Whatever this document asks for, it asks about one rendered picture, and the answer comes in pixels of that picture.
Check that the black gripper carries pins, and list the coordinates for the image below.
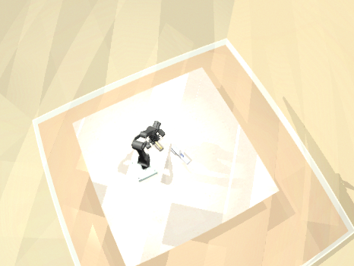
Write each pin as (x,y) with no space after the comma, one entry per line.
(150,141)

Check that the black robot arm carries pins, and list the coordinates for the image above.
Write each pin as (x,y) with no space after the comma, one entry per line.
(151,133)

